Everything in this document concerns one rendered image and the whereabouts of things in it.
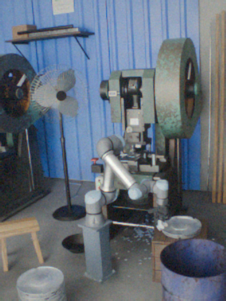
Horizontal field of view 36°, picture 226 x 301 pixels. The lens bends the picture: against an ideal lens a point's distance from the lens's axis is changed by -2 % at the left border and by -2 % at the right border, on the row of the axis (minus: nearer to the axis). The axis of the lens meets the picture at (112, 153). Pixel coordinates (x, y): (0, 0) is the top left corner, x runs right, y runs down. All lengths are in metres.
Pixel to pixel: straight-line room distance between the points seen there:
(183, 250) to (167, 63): 1.31
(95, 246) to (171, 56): 1.49
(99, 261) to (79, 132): 2.39
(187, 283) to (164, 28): 2.91
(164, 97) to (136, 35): 1.78
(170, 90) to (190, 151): 1.76
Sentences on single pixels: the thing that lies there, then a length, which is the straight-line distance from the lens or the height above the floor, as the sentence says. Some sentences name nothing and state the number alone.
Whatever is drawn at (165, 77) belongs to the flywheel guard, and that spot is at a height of 1.45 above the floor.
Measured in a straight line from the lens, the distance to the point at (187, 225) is 2.62.
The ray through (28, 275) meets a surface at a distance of 2.35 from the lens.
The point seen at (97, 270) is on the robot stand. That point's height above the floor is 0.10.
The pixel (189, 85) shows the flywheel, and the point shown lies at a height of 1.36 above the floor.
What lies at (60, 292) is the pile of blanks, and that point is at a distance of 2.23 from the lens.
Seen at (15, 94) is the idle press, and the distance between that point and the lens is 3.65.
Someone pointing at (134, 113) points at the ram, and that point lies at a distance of 3.00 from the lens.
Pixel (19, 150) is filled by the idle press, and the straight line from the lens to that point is 4.12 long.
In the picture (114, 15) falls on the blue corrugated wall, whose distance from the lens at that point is 4.33.
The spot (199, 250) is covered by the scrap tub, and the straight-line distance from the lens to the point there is 2.32.
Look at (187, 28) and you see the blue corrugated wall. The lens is 4.08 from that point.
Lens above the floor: 1.58
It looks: 15 degrees down
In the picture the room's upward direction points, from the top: 4 degrees counter-clockwise
